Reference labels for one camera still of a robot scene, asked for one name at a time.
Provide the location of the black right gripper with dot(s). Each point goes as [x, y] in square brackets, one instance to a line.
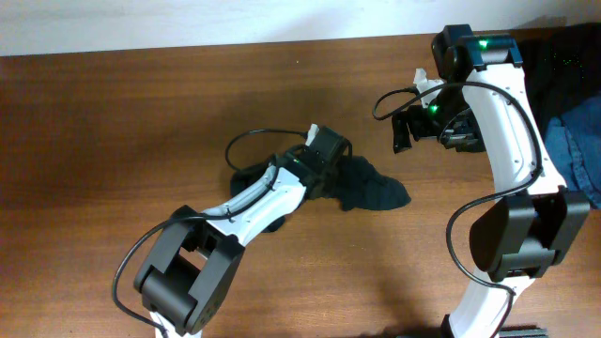
[467, 135]

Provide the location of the dark green cloth garment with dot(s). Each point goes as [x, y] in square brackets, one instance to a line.
[358, 185]

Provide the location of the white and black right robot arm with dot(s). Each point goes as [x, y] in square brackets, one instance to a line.
[479, 103]

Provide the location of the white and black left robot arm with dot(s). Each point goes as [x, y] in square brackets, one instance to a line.
[191, 266]

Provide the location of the blue denim jeans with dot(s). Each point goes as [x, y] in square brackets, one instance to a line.
[573, 144]

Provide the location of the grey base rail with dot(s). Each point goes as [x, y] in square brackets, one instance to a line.
[523, 333]

